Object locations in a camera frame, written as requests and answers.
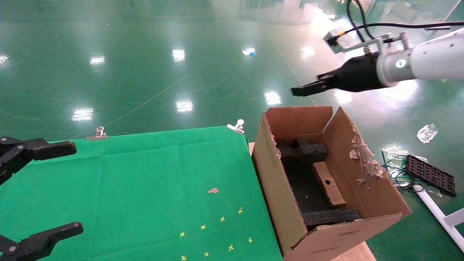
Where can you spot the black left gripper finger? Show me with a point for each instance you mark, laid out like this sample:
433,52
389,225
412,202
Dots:
40,244
43,149

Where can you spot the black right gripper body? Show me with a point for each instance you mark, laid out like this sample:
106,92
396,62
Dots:
359,74

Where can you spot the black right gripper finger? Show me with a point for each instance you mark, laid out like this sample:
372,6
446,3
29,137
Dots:
328,76
313,88

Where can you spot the large open cardboard carton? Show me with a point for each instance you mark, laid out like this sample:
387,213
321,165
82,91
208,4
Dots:
275,188

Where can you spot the small cardboard scrap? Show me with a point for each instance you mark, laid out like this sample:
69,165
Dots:
213,190

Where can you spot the silver binder clip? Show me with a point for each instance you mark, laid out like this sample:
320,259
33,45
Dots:
235,127
98,137

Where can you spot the notched black foam block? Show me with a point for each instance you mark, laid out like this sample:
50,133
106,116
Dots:
304,154

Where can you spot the clear plastic bag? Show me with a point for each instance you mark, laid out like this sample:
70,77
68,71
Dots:
393,150

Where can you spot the white floor bar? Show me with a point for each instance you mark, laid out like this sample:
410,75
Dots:
435,28

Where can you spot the crumpled clear plastic wrap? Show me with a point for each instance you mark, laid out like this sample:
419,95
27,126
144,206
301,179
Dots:
427,133

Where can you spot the black foam bottom pad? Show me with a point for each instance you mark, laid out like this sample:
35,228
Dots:
301,188

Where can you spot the green table cloth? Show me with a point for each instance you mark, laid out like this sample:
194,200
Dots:
145,181

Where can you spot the black plastic grid tray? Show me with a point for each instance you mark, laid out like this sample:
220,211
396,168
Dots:
431,175

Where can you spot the white metal table leg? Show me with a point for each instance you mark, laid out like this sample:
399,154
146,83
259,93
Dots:
438,214

